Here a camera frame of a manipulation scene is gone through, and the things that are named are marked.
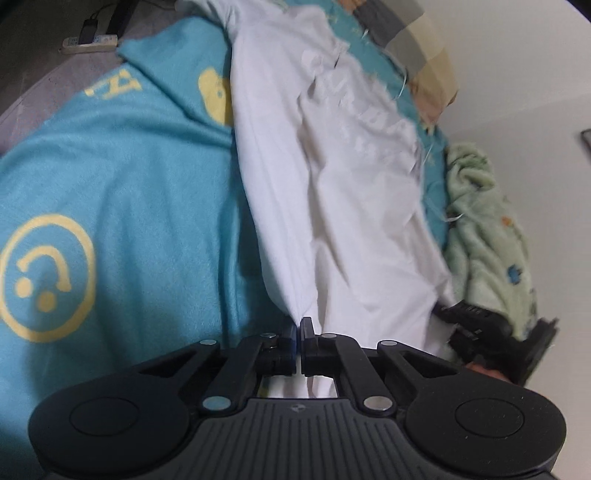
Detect plaid pillow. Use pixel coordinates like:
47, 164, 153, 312
342, 0, 460, 134

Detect green fleece blanket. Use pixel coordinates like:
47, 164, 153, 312
442, 142, 540, 343

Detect white power strip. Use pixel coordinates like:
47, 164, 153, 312
61, 34, 119, 56

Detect black power adapter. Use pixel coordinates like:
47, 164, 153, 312
78, 17, 100, 45

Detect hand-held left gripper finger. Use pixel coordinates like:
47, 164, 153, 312
136, 323, 299, 414
300, 316, 459, 414

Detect white t-shirt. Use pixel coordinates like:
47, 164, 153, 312
178, 0, 455, 400

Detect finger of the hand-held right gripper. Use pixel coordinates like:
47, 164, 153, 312
436, 300, 502, 329

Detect teal blanket with yellow prints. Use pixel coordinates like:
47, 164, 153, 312
0, 0, 452, 432

